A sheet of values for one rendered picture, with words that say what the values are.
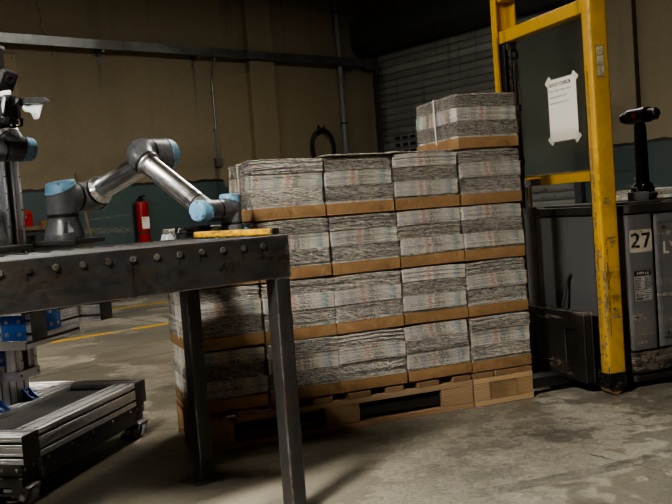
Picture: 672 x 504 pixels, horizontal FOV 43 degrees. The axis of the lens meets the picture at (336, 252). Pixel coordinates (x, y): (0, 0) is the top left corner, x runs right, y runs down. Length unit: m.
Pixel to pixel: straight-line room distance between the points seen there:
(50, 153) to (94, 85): 0.97
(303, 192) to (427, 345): 0.80
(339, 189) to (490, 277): 0.75
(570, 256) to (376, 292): 1.12
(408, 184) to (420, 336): 0.61
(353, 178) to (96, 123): 7.18
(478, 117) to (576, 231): 0.79
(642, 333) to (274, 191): 1.69
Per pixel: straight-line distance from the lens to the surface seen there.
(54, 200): 3.41
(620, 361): 3.76
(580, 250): 4.03
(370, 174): 3.34
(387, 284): 3.36
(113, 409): 3.36
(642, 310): 3.85
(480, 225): 3.56
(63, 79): 10.21
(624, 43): 10.05
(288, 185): 3.22
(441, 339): 3.49
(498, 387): 3.66
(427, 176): 3.45
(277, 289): 2.38
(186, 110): 10.86
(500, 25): 4.36
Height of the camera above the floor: 0.87
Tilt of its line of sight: 3 degrees down
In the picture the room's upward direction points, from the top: 4 degrees counter-clockwise
